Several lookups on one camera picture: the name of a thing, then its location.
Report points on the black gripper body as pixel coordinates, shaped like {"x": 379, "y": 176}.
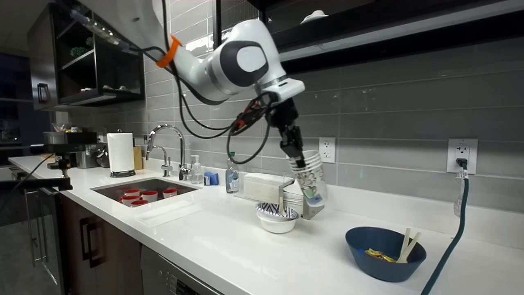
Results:
{"x": 284, "y": 121}

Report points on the clear plastic cup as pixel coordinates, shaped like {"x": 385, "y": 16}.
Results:
{"x": 311, "y": 183}

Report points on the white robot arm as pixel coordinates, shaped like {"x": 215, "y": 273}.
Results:
{"x": 218, "y": 67}

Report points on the white bowl with blue pattern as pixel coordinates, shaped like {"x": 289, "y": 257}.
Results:
{"x": 277, "y": 217}

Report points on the dark blue-green bowl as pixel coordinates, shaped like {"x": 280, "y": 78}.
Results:
{"x": 382, "y": 268}

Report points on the white rectangular box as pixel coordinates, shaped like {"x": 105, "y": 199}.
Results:
{"x": 259, "y": 189}

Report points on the clear dish soap bottle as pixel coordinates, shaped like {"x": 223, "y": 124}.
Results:
{"x": 233, "y": 180}

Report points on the blue sponge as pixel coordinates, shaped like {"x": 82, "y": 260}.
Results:
{"x": 212, "y": 180}

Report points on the clear soap dispenser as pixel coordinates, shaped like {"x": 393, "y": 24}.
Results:
{"x": 197, "y": 173}

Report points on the chrome kitchen faucet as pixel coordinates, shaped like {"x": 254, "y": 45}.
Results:
{"x": 180, "y": 144}

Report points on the white object on shelf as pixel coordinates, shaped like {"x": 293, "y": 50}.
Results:
{"x": 313, "y": 17}

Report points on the yellow food piece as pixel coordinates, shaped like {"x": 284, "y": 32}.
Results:
{"x": 377, "y": 255}

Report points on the red cup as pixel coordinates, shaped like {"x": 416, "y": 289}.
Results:
{"x": 149, "y": 196}
{"x": 130, "y": 201}
{"x": 171, "y": 193}
{"x": 131, "y": 193}

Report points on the white plastic utensil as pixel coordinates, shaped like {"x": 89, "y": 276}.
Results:
{"x": 405, "y": 245}
{"x": 413, "y": 247}

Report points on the white paper towel roll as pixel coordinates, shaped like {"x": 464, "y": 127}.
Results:
{"x": 120, "y": 153}

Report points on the dark dishwasher with control panel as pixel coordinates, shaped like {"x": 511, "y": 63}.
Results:
{"x": 169, "y": 273}

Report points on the dark open shelf cabinet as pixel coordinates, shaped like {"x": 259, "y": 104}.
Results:
{"x": 117, "y": 71}

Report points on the steel kitchen sink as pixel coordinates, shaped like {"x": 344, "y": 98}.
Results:
{"x": 112, "y": 191}

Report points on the silver countertop appliance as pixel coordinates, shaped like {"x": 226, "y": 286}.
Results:
{"x": 87, "y": 158}

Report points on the brown base cabinet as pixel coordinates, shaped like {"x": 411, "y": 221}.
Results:
{"x": 117, "y": 257}

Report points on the metal cooking pot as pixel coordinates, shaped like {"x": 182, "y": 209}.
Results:
{"x": 54, "y": 139}

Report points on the white empty wall outlet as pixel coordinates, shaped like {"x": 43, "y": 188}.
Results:
{"x": 326, "y": 150}

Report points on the dark wall cabinet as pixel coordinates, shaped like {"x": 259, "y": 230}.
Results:
{"x": 382, "y": 27}

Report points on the white wall outlet with plug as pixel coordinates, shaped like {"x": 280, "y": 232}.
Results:
{"x": 454, "y": 148}

